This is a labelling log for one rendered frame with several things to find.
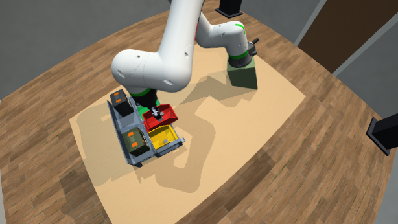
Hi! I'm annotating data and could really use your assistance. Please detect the yellow bin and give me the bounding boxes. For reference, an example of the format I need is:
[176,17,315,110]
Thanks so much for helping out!
[148,125,177,150]

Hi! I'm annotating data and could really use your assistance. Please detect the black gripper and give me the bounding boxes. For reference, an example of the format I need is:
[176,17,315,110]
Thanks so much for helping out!
[140,95,163,122]

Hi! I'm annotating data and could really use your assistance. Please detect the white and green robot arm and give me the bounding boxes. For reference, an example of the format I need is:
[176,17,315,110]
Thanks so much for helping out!
[111,0,259,104]

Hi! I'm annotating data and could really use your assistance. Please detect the red bin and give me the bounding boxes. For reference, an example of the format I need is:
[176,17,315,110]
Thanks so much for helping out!
[142,104,178,131]

